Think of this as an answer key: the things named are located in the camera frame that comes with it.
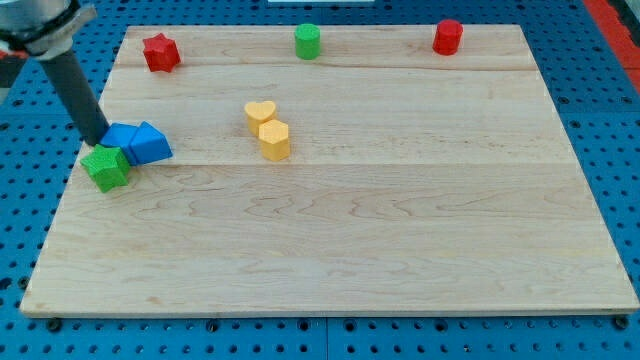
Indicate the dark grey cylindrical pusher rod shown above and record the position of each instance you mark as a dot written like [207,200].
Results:
[72,87]

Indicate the blue cube block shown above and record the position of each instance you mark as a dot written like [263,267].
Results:
[121,136]

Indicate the blue triangle block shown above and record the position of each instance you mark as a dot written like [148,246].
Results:
[149,145]

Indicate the red star block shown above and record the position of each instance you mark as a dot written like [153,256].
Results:
[161,53]

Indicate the green star block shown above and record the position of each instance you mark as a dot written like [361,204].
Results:
[107,167]

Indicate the yellow heart block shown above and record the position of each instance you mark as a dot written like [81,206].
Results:
[258,113]

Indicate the yellow hexagon block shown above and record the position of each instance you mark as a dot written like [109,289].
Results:
[274,140]

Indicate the green cylinder block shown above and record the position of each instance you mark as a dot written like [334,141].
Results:
[307,39]

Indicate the light wooden board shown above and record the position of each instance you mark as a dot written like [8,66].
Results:
[417,185]

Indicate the red cylinder block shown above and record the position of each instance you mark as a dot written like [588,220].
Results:
[447,37]

